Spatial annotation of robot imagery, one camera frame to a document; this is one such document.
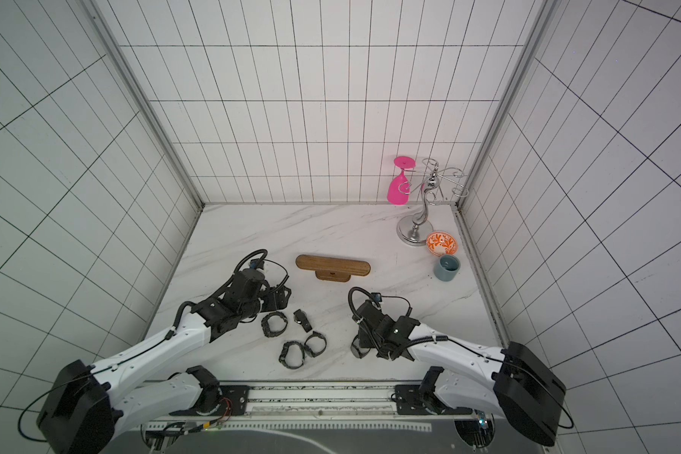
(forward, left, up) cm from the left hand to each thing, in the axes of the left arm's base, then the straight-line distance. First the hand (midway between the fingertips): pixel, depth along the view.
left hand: (277, 298), depth 84 cm
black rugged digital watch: (-15, -3, -5) cm, 16 cm away
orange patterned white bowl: (+25, -57, -5) cm, 62 cm away
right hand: (-7, -26, -7) cm, 28 cm away
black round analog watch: (-13, -24, -4) cm, 28 cm away
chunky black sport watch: (-7, +3, -4) cm, 9 cm away
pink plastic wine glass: (+39, -40, +10) cm, 57 cm away
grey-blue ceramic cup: (+13, -56, -3) cm, 58 cm away
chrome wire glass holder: (+33, -49, -5) cm, 59 cm away
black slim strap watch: (-13, -11, -5) cm, 18 cm away
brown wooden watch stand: (+11, -17, -1) cm, 20 cm away
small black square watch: (-4, -7, -6) cm, 10 cm away
